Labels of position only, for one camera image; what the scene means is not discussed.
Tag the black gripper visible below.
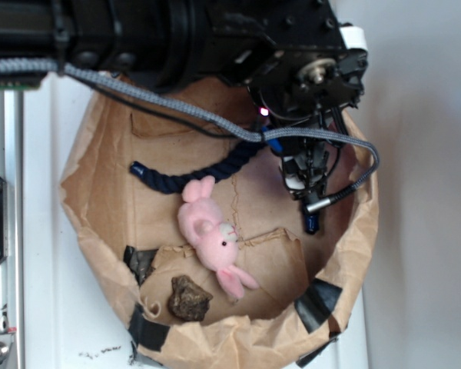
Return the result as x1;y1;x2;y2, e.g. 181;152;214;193
209;0;370;211

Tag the dark blue twisted rope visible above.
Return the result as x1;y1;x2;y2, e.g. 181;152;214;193
129;126;323;234

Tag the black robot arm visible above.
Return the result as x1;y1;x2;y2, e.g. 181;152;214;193
0;1;367;214

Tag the pink plush bunny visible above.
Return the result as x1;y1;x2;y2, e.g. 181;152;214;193
177;175;260;300

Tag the brown paper bag tray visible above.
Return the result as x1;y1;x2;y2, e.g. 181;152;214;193
61;94;379;368

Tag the black tape strip left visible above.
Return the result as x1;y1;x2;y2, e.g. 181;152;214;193
294;278;343;334

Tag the black tape strip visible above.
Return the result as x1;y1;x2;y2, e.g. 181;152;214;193
128;304;170;368
294;278;343;334

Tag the brown rock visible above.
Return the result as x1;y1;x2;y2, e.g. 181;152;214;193
167;274;214;321

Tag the black tape strip right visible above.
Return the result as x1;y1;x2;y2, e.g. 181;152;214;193
128;304;170;368

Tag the black thin wire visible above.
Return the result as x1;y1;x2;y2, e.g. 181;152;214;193
88;82;239;139

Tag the aluminium extrusion rail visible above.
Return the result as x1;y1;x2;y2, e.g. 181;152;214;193
0;91;25;368

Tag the grey braided cable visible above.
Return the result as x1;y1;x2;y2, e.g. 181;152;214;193
0;57;381;216

